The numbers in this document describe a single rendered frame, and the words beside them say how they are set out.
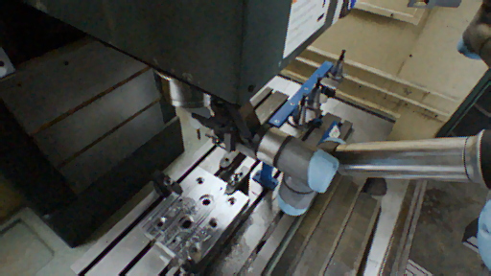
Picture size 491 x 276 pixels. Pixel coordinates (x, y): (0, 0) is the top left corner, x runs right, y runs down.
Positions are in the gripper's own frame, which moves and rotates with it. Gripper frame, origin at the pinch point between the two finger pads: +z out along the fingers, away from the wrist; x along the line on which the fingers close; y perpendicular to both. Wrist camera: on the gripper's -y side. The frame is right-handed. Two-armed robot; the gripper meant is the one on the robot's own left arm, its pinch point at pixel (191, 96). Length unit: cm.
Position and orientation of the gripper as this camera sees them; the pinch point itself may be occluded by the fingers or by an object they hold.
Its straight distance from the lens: 66.8
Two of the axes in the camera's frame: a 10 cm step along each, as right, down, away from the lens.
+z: -8.2, -4.4, 3.5
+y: -0.6, 6.9, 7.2
